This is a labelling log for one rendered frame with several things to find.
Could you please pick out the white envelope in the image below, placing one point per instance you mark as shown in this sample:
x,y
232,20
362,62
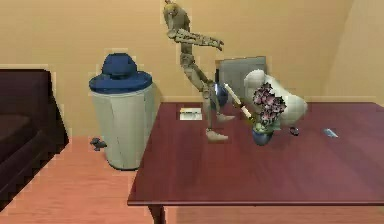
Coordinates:
x,y
190,114

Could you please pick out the wooden mannequin figure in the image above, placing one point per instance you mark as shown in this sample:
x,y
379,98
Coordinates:
x,y
191,66

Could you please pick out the white baseball bat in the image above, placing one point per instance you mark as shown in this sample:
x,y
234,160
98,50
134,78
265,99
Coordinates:
x,y
237,100

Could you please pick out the white bin with blue lid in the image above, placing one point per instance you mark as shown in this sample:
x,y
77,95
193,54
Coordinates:
x,y
123,123

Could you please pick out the purple flowers in blue pot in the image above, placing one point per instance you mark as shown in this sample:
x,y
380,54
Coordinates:
x,y
266,110

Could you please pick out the dark red wooden table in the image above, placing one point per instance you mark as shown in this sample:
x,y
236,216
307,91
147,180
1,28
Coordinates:
x,y
250,170

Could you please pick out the white rounded bag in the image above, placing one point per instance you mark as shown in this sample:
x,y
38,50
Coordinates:
x,y
293,101

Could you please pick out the small black round object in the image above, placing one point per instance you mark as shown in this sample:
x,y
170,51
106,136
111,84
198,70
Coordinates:
x,y
294,131

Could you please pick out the small light blue object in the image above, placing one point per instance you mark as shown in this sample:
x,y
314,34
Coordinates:
x,y
330,133

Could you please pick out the dark brown sofa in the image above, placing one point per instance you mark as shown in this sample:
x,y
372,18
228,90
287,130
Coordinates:
x,y
23,126

